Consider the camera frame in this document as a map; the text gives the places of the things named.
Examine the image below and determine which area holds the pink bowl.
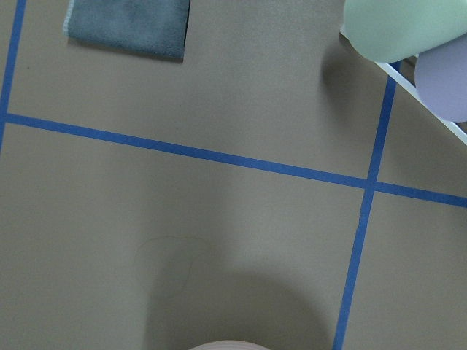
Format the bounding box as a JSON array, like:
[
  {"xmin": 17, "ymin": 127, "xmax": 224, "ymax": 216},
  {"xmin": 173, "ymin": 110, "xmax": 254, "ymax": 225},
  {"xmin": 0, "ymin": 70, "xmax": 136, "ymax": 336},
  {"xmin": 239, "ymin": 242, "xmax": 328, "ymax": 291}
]
[{"xmin": 190, "ymin": 340, "xmax": 268, "ymax": 350}]

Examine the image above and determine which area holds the green cup on rack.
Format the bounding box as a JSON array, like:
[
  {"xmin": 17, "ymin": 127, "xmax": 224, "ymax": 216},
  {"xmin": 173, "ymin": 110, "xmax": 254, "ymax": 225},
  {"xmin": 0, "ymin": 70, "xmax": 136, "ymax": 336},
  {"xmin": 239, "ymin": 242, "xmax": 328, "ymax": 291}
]
[{"xmin": 343, "ymin": 1, "xmax": 466, "ymax": 63}]

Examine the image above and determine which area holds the grey folded cloth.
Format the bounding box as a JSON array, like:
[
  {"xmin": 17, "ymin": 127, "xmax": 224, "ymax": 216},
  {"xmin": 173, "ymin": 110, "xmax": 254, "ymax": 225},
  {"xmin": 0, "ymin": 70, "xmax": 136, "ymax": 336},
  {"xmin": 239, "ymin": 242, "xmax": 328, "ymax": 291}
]
[{"xmin": 63, "ymin": 0, "xmax": 190, "ymax": 60}]

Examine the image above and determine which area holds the purple cup on rack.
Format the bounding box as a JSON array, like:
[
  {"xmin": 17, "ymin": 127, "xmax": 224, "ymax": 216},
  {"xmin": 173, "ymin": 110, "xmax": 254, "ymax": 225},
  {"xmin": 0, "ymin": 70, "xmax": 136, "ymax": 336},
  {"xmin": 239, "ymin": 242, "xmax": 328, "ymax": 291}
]
[{"xmin": 414, "ymin": 35, "xmax": 466, "ymax": 123}]

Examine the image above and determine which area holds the white cup rack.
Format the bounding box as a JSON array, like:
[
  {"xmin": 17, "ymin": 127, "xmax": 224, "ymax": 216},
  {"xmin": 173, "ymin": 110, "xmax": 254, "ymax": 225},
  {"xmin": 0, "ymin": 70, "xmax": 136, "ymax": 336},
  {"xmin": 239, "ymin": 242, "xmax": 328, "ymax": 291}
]
[{"xmin": 340, "ymin": 26, "xmax": 466, "ymax": 143}]

